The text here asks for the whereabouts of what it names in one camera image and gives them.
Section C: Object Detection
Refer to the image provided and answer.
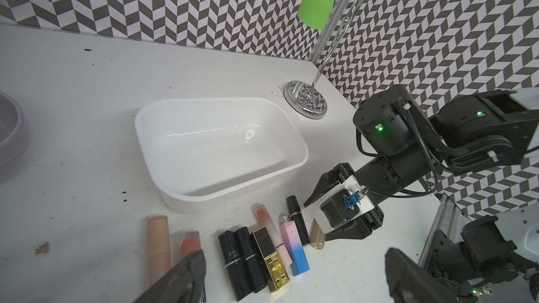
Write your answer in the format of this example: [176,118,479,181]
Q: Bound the black lipstick gold band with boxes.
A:
[286,196,311,245]

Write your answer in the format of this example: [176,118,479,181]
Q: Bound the beige matte lipstick tube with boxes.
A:
[147,215,172,286]

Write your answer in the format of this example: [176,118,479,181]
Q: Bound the aluminium front rail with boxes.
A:
[418,194,472,271]

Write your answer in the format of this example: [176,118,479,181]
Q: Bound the clear coral lipstick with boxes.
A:
[171,230,201,265]

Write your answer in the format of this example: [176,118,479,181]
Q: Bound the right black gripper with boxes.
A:
[304,155,438,241]

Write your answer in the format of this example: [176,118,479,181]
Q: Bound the plain black lipstick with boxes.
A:
[234,227,268,293]

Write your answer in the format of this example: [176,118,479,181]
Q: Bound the gold lipstick tube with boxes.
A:
[310,220,326,250]

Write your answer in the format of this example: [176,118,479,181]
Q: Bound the pink blue gradient lipstick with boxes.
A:
[280,216,310,276]

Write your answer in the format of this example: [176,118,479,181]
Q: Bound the chrome wire stand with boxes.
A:
[283,0,365,119]

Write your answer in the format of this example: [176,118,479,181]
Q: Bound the white plastic storage box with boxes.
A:
[135,98,309,214]

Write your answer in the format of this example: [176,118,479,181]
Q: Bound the black lipstick with text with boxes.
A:
[218,230,252,302]

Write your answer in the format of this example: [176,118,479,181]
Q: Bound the pink lip gloss tube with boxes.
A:
[253,204,293,268]

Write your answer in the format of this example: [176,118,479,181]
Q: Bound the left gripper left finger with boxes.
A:
[134,250,206,303]

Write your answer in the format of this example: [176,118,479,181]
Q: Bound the purple ceramic bowl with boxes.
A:
[1,92,31,171]

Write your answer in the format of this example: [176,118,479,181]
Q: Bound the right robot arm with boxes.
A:
[304,85,538,240]

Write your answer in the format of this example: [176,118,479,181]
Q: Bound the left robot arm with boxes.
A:
[137,210,538,302]

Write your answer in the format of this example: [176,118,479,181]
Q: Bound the black and gold square lipstick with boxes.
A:
[252,227,290,293]

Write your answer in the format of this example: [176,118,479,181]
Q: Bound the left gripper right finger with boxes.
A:
[385,248,459,303]

